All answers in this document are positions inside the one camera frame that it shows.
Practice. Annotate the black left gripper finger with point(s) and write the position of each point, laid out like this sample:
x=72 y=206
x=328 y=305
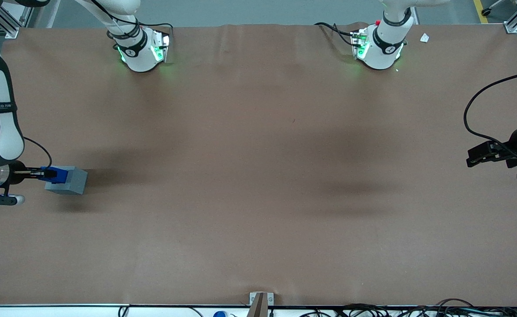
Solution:
x=479 y=160
x=481 y=149

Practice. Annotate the black chair caster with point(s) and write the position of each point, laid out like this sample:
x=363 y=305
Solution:
x=486 y=12

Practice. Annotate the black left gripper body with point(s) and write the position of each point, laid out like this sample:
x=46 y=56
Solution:
x=515 y=141

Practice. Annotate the white paper scrap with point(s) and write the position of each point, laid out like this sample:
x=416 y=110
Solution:
x=424 y=38

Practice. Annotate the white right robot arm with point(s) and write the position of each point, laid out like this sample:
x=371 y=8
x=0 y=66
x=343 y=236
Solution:
x=8 y=136

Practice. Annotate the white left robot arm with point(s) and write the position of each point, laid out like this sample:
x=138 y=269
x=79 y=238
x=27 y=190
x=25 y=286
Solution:
x=379 y=53

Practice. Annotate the small blue round object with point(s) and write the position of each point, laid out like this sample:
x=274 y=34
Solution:
x=219 y=314

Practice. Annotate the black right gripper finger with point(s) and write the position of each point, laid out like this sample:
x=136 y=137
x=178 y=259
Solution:
x=36 y=169
x=45 y=175

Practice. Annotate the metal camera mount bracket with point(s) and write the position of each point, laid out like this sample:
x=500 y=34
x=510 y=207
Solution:
x=253 y=299

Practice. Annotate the gray square base block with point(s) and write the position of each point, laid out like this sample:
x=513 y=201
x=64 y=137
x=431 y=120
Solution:
x=75 y=182

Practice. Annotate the blue cube part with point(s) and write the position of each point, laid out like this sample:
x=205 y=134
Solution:
x=62 y=176

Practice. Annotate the brown table cover sheet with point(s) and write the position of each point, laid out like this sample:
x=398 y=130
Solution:
x=258 y=154

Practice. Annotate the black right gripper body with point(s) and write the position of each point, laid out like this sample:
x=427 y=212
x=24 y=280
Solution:
x=19 y=171

